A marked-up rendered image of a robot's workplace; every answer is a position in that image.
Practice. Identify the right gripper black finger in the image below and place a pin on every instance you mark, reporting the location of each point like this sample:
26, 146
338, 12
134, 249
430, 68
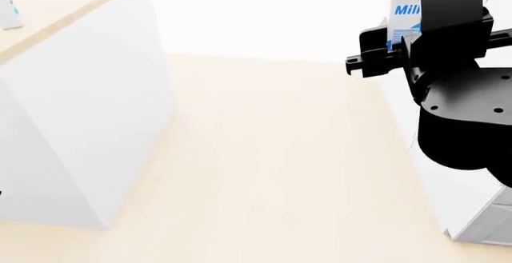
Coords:
452, 2
374, 51

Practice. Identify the white blue milk carton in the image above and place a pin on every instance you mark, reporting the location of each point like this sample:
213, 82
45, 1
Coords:
403, 2
9, 14

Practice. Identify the white counter with wooden top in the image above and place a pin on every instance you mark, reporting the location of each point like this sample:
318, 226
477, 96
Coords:
84, 95

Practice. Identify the grey cabinet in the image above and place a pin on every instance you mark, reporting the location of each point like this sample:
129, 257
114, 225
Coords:
486, 221

